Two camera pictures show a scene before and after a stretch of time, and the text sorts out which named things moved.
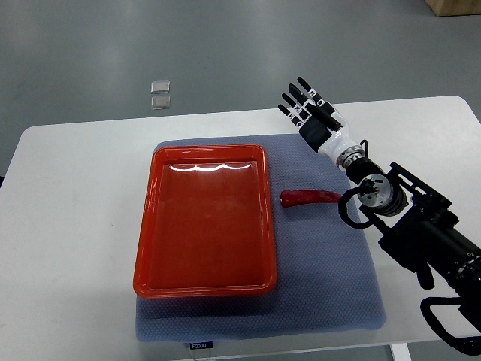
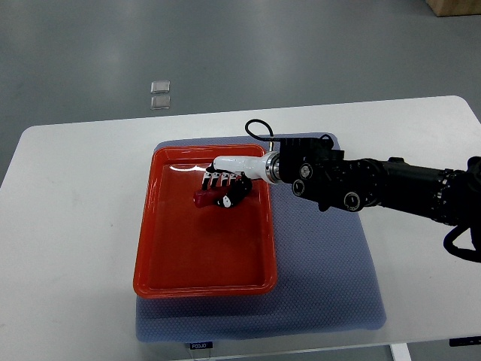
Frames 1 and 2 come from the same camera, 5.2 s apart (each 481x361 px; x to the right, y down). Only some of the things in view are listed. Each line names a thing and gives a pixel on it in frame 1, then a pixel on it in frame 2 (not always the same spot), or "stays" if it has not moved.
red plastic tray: x=207 y=225 stays
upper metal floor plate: x=160 y=87 stays
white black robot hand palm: x=325 y=133 -> x=256 y=167
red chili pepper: x=294 y=197 -> x=208 y=198
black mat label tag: x=201 y=345 stays
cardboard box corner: x=455 y=7 stays
